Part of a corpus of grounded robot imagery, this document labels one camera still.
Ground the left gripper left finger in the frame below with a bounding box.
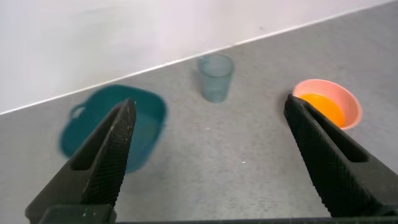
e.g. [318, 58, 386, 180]
[24, 98, 137, 223]

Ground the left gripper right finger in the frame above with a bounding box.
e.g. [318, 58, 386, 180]
[284, 93, 398, 218]

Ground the clear plastic cup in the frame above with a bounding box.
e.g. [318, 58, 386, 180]
[198, 54, 235, 105]

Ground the pink bowl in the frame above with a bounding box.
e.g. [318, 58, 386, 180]
[292, 78, 363, 131]

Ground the teal plastic basin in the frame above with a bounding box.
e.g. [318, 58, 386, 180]
[58, 83, 168, 174]

